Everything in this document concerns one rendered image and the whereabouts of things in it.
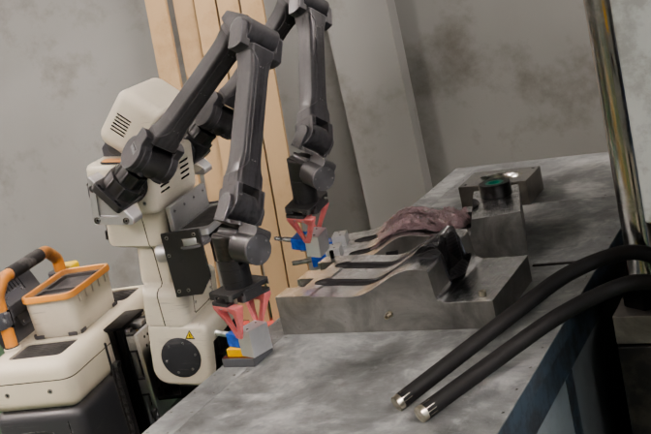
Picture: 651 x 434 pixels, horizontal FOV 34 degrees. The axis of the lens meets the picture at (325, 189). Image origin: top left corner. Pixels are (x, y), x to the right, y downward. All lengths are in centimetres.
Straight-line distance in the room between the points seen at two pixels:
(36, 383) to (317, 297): 75
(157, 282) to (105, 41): 307
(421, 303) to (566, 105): 293
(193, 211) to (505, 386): 102
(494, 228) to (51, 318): 112
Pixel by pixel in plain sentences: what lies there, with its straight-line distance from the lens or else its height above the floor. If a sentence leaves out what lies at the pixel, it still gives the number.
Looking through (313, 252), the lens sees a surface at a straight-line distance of 247.
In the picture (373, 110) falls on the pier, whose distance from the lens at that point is 499.
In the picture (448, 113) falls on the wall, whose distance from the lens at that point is 510.
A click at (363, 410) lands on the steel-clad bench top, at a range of 194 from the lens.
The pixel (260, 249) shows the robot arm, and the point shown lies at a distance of 193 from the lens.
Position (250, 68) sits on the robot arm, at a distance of 212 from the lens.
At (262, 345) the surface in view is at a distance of 205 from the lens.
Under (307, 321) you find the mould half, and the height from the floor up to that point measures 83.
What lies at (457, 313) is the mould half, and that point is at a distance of 219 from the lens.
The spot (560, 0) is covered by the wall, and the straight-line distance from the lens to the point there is 497.
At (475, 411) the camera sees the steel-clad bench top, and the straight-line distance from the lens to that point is 185.
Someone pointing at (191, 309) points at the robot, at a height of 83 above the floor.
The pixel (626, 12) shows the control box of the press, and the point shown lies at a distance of 169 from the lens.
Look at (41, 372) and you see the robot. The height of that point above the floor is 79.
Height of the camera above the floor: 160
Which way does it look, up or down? 13 degrees down
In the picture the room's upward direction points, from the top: 13 degrees counter-clockwise
